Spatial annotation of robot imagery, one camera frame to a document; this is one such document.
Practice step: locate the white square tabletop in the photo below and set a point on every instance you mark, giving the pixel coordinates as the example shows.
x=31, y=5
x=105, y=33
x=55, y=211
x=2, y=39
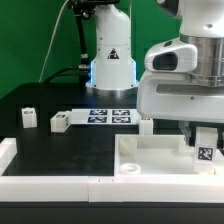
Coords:
x=162, y=154

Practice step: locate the white U-shaped fence wall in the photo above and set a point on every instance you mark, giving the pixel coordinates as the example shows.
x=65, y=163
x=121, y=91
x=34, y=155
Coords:
x=196, y=188

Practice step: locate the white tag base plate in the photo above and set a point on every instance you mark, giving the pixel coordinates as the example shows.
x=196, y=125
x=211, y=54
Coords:
x=104, y=117

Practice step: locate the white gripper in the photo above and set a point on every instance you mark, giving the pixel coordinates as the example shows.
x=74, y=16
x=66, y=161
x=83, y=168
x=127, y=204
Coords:
x=171, y=96

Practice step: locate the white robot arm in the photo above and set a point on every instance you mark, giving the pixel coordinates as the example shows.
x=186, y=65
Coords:
x=202, y=24

